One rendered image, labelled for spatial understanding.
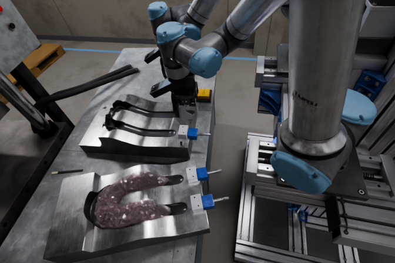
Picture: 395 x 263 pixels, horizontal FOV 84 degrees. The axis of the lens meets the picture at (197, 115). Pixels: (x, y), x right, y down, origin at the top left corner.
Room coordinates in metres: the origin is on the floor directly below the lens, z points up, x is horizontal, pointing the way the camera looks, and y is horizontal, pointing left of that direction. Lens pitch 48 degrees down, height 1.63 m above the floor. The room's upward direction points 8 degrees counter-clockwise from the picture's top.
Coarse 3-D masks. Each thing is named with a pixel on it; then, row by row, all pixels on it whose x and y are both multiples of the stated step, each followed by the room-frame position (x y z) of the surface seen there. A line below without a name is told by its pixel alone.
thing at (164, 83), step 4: (164, 80) 0.60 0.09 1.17; (168, 80) 0.58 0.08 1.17; (156, 84) 0.60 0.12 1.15; (160, 84) 0.59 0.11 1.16; (164, 84) 0.57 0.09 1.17; (168, 84) 0.56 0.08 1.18; (172, 84) 0.55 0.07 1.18; (152, 88) 0.59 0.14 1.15; (156, 88) 0.58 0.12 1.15; (160, 88) 0.56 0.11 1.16; (164, 88) 0.56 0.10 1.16; (168, 88) 0.56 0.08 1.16; (172, 88) 0.55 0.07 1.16; (152, 92) 0.57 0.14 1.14; (156, 92) 0.56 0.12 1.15; (160, 92) 0.56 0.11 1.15; (164, 92) 0.56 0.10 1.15; (152, 96) 0.57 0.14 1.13; (156, 96) 0.56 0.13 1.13
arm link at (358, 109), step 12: (348, 96) 0.32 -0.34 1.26; (360, 96) 0.32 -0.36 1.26; (348, 108) 0.29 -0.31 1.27; (360, 108) 0.28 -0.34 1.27; (372, 108) 0.28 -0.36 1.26; (348, 120) 0.26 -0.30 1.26; (360, 120) 0.26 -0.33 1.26; (372, 120) 0.26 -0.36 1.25; (348, 132) 0.24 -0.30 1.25; (360, 132) 0.25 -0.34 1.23
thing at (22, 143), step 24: (0, 120) 0.93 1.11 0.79; (24, 120) 0.90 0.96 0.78; (0, 144) 0.75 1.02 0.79; (24, 144) 0.73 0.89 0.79; (48, 144) 0.70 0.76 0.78; (0, 168) 0.60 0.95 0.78; (24, 168) 0.58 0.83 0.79; (0, 192) 0.48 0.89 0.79; (24, 192) 0.47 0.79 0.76; (0, 216) 0.37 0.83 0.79; (0, 240) 0.30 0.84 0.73
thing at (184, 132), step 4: (180, 128) 0.58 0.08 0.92; (184, 128) 0.58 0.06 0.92; (188, 128) 0.59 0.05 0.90; (192, 128) 0.58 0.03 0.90; (180, 132) 0.56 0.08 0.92; (184, 132) 0.56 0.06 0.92; (188, 132) 0.57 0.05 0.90; (192, 132) 0.56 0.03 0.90; (196, 132) 0.56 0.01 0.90; (180, 136) 0.55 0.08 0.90; (184, 136) 0.55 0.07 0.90; (188, 136) 0.55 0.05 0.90; (192, 136) 0.54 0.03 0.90; (196, 136) 0.54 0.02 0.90
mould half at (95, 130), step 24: (120, 96) 0.82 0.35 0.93; (96, 120) 0.75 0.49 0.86; (120, 120) 0.66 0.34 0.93; (144, 120) 0.68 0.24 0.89; (168, 120) 0.66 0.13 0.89; (192, 120) 0.64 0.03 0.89; (96, 144) 0.60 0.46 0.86; (120, 144) 0.57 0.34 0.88; (144, 144) 0.55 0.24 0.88; (168, 144) 0.53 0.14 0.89; (192, 144) 0.57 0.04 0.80
